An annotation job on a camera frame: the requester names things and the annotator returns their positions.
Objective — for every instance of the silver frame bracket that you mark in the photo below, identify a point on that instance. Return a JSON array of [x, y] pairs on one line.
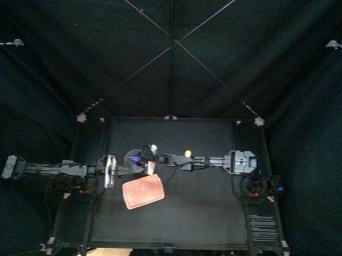
[[15, 42], [80, 117], [170, 117], [259, 121], [333, 44]]

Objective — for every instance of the white printed label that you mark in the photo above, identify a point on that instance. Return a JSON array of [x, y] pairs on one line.
[[263, 229]]

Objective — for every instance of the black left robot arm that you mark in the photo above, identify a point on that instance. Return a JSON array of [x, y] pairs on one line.
[[48, 169]]

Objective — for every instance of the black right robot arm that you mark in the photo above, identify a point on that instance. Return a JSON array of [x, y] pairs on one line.
[[222, 162]]

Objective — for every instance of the small yellow toy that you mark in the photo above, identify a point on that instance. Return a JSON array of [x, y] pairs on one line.
[[187, 153]]

